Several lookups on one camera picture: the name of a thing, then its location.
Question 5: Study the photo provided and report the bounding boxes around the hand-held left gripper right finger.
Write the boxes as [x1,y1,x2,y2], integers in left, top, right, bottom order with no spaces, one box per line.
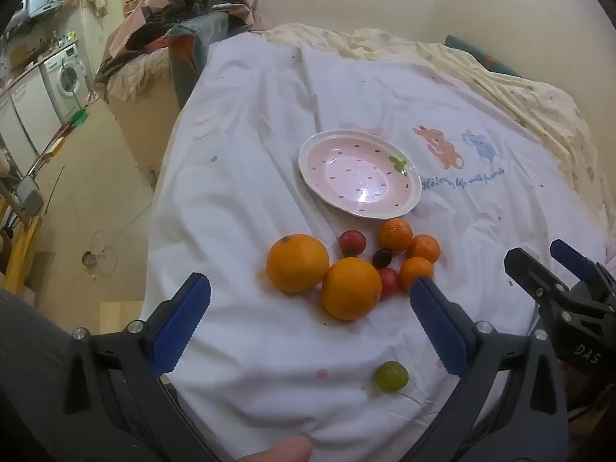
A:
[399,277,571,462]

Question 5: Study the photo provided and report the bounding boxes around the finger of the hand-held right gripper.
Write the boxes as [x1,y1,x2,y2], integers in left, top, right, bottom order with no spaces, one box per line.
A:
[504,248,571,310]
[549,239,616,295]

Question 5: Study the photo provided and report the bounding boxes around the white printed bed sheet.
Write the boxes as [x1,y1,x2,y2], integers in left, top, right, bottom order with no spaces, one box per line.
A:
[143,22,611,462]

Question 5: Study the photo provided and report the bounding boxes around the yellow wooden rail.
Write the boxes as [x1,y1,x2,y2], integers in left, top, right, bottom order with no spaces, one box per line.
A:
[0,202,45,295]

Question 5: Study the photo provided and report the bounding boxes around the pile of clothes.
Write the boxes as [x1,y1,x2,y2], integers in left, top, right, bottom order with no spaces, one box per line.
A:
[96,0,263,75]

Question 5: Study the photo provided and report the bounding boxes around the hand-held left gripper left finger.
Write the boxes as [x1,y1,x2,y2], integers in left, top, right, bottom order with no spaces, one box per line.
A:
[53,272,227,462]

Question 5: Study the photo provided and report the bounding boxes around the wire loop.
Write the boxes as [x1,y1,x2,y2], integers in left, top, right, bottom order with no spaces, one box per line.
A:
[79,230,119,279]

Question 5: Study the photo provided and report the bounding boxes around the person's left hand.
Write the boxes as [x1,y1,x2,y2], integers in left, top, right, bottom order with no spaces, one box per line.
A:
[239,435,313,462]

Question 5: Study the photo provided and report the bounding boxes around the red cherry tomato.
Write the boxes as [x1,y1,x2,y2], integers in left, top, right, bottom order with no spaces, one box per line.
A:
[339,230,368,258]
[378,268,401,298]

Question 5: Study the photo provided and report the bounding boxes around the pink dotted ceramic plate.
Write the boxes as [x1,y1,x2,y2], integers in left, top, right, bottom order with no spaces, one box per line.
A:
[298,130,423,219]

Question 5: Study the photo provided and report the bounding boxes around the cream patterned quilt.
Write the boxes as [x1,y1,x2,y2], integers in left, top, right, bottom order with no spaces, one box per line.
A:
[262,23,616,219]

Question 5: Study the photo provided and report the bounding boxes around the teal cushion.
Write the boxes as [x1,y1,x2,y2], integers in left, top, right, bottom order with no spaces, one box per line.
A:
[167,12,241,112]

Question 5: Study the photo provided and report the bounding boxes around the grey trouser leg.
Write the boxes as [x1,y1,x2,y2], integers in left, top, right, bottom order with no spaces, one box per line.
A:
[0,289,78,395]

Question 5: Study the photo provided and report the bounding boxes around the white kitchen cabinets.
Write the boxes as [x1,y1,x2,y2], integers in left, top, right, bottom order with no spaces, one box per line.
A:
[0,65,65,176]

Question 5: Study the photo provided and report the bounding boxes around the large orange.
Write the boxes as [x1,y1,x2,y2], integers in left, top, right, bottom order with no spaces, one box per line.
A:
[267,234,331,293]
[321,257,383,321]

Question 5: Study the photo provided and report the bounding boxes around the small mandarin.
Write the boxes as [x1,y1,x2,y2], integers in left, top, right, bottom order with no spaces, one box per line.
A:
[399,256,435,292]
[407,234,442,264]
[378,218,413,254]

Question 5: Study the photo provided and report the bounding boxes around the white washing machine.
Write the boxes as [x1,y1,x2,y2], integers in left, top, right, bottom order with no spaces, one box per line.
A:
[39,43,92,123]

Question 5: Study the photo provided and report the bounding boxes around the floral cloth cover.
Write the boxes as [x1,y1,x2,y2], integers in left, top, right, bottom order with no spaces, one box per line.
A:
[95,50,181,104]

